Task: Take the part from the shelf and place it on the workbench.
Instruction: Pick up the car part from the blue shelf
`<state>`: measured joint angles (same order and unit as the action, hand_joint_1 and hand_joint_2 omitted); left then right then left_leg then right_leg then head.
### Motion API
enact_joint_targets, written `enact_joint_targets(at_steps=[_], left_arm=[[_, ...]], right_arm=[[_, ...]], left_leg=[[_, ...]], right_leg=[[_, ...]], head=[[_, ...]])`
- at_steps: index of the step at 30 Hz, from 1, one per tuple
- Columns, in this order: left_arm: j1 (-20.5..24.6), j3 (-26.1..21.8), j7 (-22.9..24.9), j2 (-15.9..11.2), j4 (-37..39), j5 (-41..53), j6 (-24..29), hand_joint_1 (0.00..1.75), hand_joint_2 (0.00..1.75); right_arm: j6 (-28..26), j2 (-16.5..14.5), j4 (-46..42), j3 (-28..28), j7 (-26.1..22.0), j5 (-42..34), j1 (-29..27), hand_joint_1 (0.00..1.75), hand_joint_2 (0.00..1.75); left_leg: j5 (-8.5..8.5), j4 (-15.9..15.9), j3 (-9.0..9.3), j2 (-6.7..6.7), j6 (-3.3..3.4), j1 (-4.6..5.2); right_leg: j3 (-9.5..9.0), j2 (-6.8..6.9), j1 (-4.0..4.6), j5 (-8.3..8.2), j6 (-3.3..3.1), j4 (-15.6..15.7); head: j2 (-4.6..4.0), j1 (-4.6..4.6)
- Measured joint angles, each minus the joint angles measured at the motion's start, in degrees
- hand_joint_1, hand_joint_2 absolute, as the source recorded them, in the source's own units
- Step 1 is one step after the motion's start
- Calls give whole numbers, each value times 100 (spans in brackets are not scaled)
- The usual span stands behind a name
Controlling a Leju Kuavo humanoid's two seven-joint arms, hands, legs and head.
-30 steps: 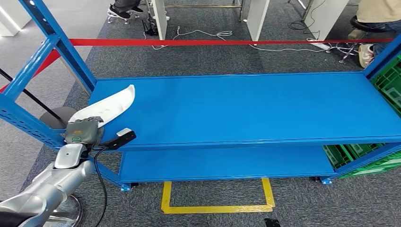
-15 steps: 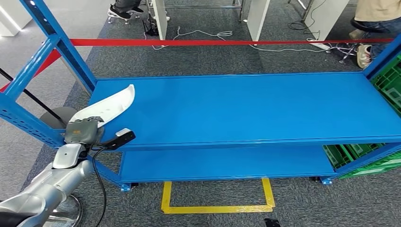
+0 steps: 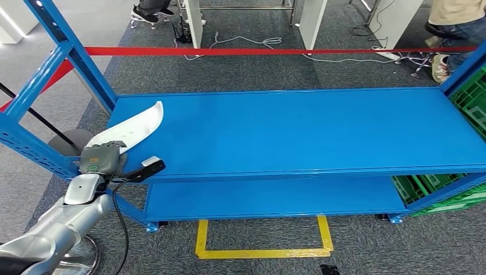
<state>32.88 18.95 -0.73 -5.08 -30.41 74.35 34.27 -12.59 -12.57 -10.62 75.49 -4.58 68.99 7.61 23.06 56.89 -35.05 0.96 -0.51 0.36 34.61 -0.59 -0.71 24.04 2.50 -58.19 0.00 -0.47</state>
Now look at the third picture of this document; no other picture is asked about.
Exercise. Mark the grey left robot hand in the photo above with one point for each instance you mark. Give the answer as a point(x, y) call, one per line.
point(100, 159)

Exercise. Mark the white curved plastic part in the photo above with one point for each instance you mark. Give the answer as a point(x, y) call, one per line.
point(133, 127)

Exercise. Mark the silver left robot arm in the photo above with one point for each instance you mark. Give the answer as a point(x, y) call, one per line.
point(72, 224)

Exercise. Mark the blue metal shelf rack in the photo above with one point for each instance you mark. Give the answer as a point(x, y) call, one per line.
point(303, 129)

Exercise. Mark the red barrier belt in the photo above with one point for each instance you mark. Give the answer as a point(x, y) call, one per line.
point(227, 51)
point(53, 77)

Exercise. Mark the chrome stanchion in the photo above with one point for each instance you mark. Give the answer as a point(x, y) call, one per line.
point(85, 254)

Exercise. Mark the chrome stool base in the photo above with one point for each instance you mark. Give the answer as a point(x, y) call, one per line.
point(141, 22)

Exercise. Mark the person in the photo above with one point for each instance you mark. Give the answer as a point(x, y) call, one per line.
point(146, 9)
point(455, 22)

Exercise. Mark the white desk panel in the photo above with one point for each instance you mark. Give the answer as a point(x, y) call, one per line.
point(395, 21)
point(194, 22)
point(312, 22)

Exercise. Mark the white power strip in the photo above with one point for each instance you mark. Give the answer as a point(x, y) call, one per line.
point(385, 54)

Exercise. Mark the green plastic crate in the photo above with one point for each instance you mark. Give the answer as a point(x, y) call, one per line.
point(470, 102)
point(410, 188)
point(455, 203)

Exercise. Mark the black seat chrome stool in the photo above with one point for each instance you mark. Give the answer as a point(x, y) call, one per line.
point(436, 32)

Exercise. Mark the black stanchion post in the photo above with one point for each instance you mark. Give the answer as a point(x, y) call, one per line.
point(70, 138)

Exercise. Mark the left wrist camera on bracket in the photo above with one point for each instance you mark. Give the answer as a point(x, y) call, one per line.
point(146, 172)

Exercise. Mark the metal desk frame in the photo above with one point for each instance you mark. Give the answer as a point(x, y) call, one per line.
point(247, 7)

